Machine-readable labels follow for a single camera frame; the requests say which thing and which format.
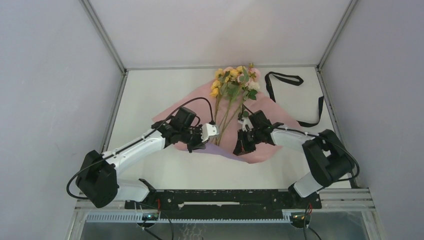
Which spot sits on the white slotted cable duct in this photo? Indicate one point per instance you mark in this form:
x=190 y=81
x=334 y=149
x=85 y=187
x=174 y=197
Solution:
x=132 y=217

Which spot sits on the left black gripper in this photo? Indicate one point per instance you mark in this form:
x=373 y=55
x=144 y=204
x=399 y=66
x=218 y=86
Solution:
x=199 y=144

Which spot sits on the white fake flower stem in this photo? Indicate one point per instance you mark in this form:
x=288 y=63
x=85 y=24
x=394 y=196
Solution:
x=232 y=115

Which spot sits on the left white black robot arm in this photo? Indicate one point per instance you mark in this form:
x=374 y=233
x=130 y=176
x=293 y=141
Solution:
x=98 y=179

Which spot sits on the right circuit board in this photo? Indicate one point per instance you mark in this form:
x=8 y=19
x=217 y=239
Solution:
x=300 y=217

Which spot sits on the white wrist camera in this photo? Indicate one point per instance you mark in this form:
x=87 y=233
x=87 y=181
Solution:
x=246 y=124
x=208 y=131

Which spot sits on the left green circuit board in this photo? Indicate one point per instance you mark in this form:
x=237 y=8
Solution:
x=150 y=217

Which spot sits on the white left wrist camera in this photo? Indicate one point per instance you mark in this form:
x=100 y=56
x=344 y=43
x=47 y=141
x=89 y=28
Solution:
x=208 y=131

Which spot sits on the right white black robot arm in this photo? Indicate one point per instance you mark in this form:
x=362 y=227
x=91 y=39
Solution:
x=328 y=160

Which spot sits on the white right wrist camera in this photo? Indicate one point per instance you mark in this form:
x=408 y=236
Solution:
x=246 y=124

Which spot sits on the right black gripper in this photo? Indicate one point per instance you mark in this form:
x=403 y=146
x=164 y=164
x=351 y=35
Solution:
x=242 y=147

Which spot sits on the yellow fake flower stem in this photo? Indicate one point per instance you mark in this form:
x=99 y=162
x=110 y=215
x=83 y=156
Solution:
x=214 y=92

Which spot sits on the pink bud fake flower stem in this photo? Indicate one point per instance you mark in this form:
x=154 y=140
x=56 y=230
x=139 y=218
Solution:
x=253 y=73

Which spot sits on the purple pink wrapping paper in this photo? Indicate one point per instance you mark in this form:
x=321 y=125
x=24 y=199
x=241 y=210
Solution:
x=271 y=110

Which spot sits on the black ribbon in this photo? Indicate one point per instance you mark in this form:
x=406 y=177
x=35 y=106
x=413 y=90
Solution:
x=300 y=93

